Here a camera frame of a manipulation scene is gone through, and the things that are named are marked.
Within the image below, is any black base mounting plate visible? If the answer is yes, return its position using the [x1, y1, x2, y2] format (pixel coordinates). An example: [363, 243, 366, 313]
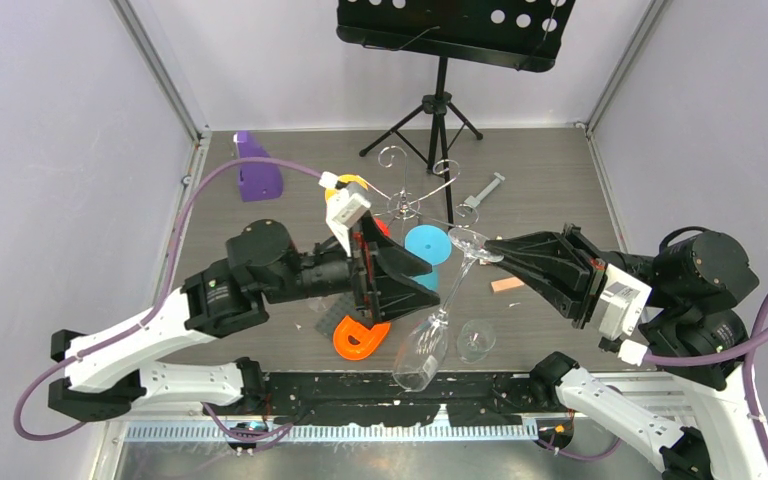
[242, 371, 568, 427]

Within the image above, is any purple plastic stand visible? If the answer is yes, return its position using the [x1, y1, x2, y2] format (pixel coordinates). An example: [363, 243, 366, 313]
[233, 130, 284, 203]

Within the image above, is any grey studded building plate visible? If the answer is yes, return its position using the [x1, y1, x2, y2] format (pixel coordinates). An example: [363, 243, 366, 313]
[314, 293, 358, 340]

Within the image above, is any pink eraser block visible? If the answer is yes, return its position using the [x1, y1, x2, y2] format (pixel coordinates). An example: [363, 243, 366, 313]
[490, 276, 524, 293]

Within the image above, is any blue plastic wine glass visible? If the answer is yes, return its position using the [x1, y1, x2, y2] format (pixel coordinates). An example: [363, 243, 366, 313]
[404, 225, 452, 292]

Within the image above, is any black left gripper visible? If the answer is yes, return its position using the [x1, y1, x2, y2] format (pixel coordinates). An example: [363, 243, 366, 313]
[264, 211, 442, 322]

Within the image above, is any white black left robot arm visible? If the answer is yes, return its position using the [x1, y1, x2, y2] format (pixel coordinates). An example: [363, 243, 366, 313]
[47, 214, 440, 423]

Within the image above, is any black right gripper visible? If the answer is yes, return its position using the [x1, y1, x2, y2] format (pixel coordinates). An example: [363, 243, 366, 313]
[478, 217, 649, 321]

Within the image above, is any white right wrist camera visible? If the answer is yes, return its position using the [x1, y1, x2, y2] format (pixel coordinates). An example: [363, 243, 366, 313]
[592, 264, 652, 366]

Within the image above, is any black music stand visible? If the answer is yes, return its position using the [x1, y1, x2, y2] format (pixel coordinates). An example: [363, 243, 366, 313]
[336, 0, 575, 228]

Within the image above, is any red plastic wine glass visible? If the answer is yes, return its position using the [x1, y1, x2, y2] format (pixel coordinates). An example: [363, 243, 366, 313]
[374, 217, 390, 237]

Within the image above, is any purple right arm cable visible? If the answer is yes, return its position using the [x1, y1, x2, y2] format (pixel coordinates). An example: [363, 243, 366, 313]
[536, 262, 768, 480]

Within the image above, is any yellow plastic wine glass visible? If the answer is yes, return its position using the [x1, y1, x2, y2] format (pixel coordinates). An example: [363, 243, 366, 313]
[324, 174, 369, 201]

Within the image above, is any chrome wine glass rack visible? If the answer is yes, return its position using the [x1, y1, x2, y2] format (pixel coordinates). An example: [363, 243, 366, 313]
[362, 145, 480, 228]

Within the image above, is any clear wine glass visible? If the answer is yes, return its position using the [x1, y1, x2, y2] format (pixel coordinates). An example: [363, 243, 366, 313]
[456, 320, 496, 364]
[392, 227, 504, 392]

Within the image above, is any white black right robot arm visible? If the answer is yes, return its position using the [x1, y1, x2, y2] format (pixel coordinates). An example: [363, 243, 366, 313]
[485, 224, 768, 479]

